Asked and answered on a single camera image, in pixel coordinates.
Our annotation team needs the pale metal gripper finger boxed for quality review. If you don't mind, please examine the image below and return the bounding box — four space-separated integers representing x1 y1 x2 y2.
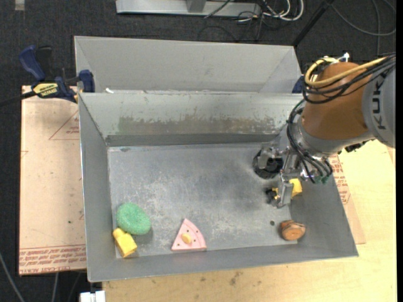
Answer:
276 181 295 209

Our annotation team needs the yellow and black toy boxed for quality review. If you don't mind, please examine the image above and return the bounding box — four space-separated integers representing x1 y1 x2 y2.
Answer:
266 177 304 204

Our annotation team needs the brown wooden bolt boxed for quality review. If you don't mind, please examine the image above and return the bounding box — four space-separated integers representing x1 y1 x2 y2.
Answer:
279 219 307 242

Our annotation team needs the grey metal bin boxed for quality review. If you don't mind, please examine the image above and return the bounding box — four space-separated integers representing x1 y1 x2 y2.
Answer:
74 35 360 283

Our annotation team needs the pink wedge toy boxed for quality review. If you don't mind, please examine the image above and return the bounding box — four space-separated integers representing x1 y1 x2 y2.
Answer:
171 218 208 252

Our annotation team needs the green round sponge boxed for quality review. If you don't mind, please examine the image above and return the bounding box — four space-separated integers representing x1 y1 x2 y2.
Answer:
115 202 152 236

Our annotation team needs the yellow plastic block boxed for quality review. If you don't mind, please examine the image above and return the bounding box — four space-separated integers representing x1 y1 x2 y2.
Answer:
112 227 139 259

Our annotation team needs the brown cardboard board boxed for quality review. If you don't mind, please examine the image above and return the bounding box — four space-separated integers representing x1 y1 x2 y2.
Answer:
18 85 366 276

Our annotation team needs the black cylinder on white bracket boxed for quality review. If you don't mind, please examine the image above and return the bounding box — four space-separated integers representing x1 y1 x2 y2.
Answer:
253 146 284 180

